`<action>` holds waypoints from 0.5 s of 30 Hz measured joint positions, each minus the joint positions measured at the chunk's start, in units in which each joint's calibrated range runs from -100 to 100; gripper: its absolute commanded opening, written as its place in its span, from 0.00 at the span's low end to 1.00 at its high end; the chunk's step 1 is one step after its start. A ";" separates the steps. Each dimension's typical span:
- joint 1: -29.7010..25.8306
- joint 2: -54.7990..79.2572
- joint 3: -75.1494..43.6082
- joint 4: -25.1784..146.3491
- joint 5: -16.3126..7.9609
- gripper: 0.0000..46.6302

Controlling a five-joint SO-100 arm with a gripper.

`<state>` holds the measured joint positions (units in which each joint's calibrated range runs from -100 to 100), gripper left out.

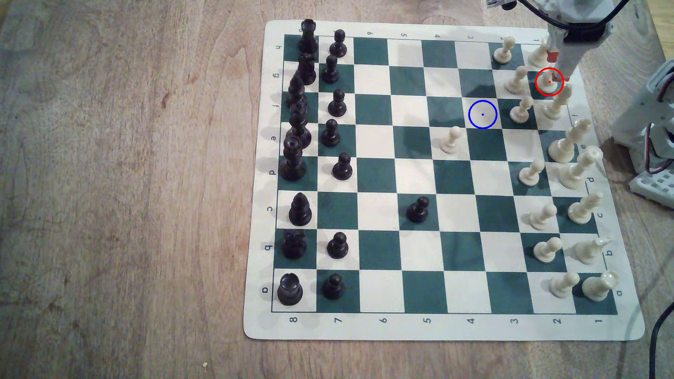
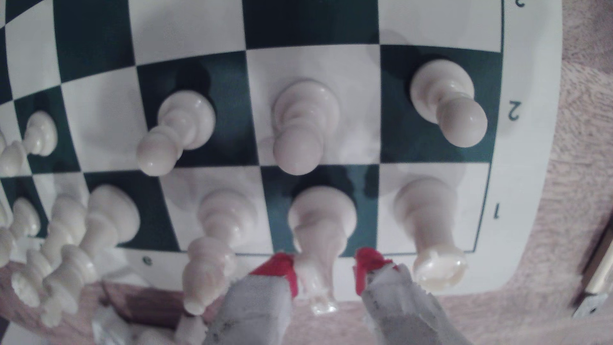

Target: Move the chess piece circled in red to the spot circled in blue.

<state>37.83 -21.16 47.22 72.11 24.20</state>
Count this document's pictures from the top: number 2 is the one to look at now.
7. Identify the white chess knight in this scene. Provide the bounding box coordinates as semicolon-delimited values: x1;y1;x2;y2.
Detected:
287;186;357;316

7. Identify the green white chess mat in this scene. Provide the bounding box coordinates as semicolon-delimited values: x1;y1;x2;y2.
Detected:
0;0;563;300

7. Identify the white chess pawn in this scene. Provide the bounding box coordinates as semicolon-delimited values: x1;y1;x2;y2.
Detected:
272;80;341;176
0;111;58;178
136;90;216;177
409;59;488;148

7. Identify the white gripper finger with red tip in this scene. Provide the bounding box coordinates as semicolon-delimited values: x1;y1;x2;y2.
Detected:
354;247;472;345
203;253;299;345

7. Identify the white chess king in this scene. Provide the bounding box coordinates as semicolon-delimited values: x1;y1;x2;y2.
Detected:
41;184;141;329

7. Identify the white chess rook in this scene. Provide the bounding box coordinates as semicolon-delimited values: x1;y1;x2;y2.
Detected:
394;177;467;292

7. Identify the white bar with metal bracket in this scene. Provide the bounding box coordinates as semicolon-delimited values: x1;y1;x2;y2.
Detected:
572;223;613;319

